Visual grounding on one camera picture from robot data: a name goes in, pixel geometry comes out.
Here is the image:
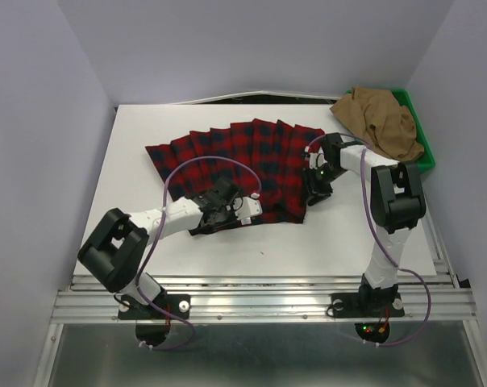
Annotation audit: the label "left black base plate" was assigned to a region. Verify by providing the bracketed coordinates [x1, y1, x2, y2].
[117, 293, 191, 321]

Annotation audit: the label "red plaid skirt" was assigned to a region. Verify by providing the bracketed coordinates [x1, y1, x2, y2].
[145, 119, 324, 225]

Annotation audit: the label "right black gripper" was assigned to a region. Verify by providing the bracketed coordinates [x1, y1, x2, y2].
[300, 163, 347, 206]

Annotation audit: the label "green plastic bin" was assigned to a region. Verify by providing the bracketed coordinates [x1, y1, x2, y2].
[331, 89, 435, 174]

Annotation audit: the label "tan brown skirt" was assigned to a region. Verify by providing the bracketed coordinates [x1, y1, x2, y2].
[331, 85, 424, 162]

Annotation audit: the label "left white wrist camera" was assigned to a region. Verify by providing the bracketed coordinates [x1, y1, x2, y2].
[233, 193, 263, 226]

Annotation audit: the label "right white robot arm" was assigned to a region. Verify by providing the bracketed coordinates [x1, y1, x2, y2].
[302, 133, 427, 314]

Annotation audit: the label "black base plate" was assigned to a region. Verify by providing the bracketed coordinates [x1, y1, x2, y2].
[326, 293, 406, 319]
[117, 293, 191, 321]

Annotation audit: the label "aluminium rail frame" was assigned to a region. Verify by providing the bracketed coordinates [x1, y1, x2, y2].
[34, 218, 487, 386]

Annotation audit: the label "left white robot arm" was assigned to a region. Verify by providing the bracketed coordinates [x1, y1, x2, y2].
[77, 177, 260, 318]

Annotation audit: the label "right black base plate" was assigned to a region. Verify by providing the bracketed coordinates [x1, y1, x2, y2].
[326, 293, 406, 319]

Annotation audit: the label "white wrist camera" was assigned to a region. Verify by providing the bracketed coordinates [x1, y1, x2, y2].
[233, 193, 263, 226]
[303, 146, 327, 171]

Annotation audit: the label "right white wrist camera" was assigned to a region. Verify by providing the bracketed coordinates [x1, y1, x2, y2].
[303, 146, 327, 171]

